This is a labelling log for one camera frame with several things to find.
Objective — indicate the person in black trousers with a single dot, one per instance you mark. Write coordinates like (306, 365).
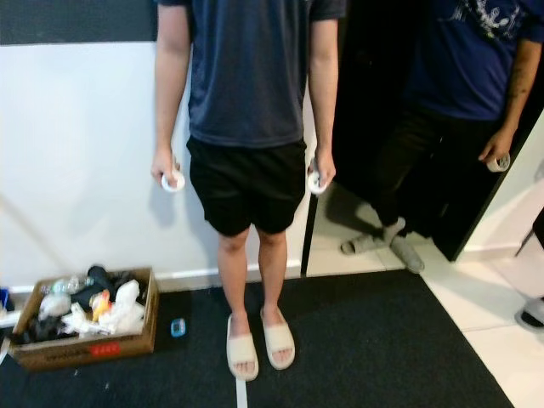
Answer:
(531, 314)

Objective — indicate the white plastic bags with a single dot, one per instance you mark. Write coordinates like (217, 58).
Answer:
(123, 310)

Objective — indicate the cardboard box of rubbish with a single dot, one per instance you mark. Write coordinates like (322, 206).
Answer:
(85, 350)

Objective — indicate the small blue object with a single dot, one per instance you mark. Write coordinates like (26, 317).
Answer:
(178, 328)

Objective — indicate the black floor mat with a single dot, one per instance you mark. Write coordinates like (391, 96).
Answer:
(374, 348)

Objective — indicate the orange wrapper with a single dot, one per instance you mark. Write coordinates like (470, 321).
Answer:
(99, 304)

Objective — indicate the white tape roll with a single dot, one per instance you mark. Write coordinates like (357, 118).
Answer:
(500, 162)

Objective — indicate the white mop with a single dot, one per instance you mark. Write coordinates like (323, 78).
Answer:
(8, 319)

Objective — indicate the person in navy shirt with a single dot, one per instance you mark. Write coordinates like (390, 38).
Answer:
(246, 85)

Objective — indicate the blue plastic bin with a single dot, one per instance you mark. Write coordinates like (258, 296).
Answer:
(4, 299)

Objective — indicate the person in blue shirt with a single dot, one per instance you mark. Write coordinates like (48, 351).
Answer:
(450, 68)

